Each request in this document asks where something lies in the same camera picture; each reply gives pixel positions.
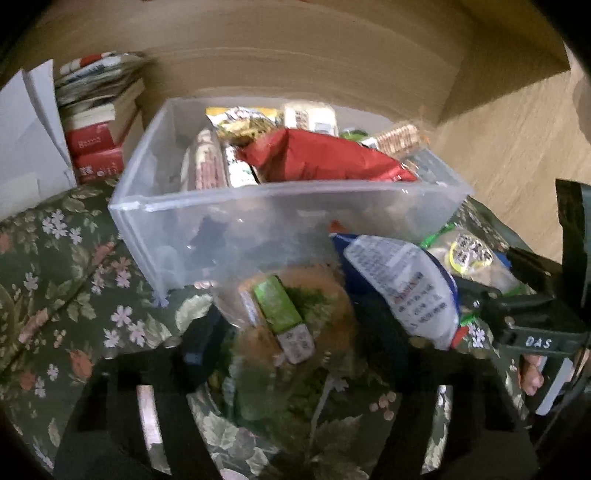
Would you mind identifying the floral green tablecloth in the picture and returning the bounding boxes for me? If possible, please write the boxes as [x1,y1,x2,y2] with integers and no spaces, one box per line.
[1,181,539,479]

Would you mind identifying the stack of books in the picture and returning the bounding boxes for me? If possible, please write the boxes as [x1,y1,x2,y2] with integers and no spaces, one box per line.
[54,52,148,184]

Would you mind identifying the yellow snack packet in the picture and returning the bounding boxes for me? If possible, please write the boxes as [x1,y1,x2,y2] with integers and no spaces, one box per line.
[205,106,283,147]

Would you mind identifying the long pink biscuit roll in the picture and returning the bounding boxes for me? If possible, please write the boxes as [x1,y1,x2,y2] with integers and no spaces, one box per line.
[180,128,228,192]

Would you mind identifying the blue white snack packet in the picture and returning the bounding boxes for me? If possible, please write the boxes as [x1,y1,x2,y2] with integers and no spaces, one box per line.
[331,232,460,350]

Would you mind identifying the green clear snack bag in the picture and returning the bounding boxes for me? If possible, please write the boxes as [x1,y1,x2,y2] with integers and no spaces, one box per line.
[420,223,534,296]

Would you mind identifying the green jelly cup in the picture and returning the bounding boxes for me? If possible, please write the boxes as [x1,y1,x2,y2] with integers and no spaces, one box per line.
[339,128,369,142]

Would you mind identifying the peanut brittle snack pack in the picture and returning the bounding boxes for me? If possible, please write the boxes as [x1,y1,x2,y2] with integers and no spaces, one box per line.
[374,121,425,158]

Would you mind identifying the red snack bag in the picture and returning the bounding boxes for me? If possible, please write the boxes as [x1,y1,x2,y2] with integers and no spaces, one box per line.
[236,129,417,183]

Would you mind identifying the person's right hand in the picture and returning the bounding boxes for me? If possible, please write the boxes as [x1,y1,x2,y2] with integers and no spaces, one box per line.
[518,355,545,396]

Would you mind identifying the green label bread bag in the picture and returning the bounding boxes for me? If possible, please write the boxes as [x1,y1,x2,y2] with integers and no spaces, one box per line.
[211,264,356,424]

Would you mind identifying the white rice cracker pack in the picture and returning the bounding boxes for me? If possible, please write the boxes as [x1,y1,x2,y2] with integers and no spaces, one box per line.
[281,101,339,137]

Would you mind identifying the white folded papers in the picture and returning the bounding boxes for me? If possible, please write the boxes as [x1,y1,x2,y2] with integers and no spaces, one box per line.
[0,60,77,219]

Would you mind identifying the clear plastic storage bin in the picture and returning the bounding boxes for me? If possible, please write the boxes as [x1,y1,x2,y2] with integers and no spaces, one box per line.
[109,96,473,297]

